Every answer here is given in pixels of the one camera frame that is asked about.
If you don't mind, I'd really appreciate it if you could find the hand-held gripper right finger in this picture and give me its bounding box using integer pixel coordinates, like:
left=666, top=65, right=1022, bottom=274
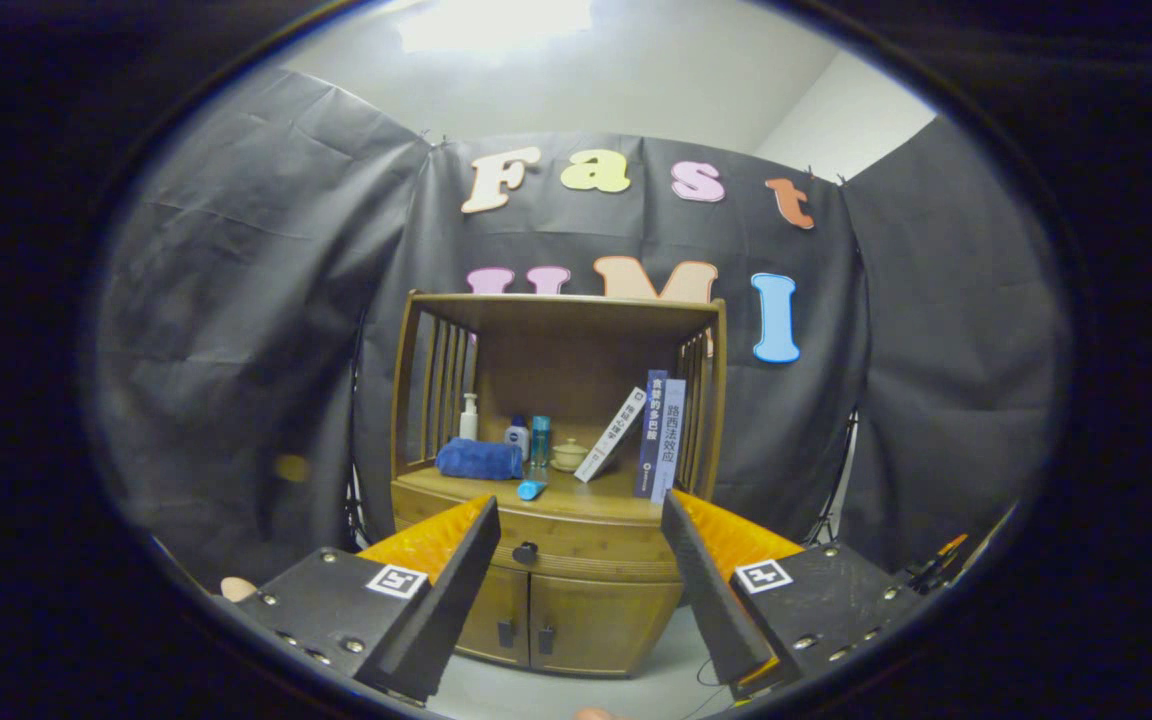
left=659, top=489, right=929, bottom=701

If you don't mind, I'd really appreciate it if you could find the blue folded towel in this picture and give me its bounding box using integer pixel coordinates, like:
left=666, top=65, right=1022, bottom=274
left=435, top=437, right=525, bottom=481

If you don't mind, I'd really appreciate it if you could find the white book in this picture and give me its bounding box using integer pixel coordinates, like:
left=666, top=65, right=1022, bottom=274
left=574, top=387, right=647, bottom=484

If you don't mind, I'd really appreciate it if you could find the wooden cabinet door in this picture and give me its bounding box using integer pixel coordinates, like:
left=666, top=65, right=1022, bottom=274
left=456, top=562, right=532, bottom=666
left=526, top=572, right=685, bottom=678

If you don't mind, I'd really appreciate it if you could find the light purple book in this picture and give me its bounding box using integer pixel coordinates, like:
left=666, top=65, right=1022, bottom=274
left=650, top=378, right=687, bottom=505

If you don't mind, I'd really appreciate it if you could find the wooden cabinet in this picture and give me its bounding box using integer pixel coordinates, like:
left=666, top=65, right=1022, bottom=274
left=391, top=291, right=727, bottom=679

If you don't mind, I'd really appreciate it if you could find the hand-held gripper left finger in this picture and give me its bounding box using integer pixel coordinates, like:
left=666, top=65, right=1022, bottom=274
left=236, top=495, right=503, bottom=704

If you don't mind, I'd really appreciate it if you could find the wooden drawer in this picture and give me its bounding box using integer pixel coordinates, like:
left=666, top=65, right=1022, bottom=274
left=393, top=495, right=682, bottom=581

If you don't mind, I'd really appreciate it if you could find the dark blue book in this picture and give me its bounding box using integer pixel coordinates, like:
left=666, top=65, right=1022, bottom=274
left=633, top=369, right=669, bottom=499

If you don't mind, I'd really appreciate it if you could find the black and orange equipment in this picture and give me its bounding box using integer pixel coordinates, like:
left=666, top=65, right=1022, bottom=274
left=901, top=533, right=972, bottom=596

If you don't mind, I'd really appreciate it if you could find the black light stand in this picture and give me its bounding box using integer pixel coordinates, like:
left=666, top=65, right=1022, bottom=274
left=806, top=410, right=859, bottom=547
left=342, top=465, right=365, bottom=546

